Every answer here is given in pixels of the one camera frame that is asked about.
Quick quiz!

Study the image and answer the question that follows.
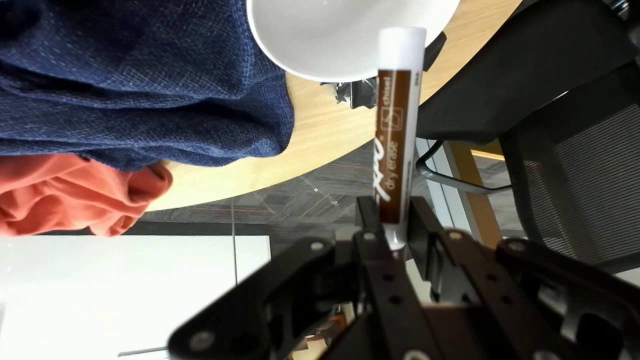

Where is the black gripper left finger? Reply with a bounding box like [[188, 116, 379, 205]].
[[166, 195, 431, 360]]

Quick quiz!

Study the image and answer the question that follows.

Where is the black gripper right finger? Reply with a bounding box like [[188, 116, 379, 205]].
[[403, 197, 640, 360]]

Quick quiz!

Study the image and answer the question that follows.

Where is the brown marker with white cap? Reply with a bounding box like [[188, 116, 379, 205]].
[[371, 26, 430, 255]]

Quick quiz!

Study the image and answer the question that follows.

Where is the white flat panel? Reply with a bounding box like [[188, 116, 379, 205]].
[[0, 235, 273, 360]]

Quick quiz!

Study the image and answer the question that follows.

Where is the black mesh office chair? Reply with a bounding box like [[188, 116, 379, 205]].
[[413, 0, 640, 277]]

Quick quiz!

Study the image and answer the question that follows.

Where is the orange towel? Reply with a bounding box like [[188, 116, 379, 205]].
[[0, 154, 176, 241]]

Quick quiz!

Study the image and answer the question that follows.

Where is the white ceramic mug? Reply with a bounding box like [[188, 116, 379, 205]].
[[243, 0, 464, 85]]

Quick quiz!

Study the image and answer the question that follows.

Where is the navy blue towel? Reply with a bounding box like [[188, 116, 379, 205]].
[[0, 0, 297, 172]]

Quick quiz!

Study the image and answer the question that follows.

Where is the black cable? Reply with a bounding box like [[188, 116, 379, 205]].
[[413, 139, 512, 197]]

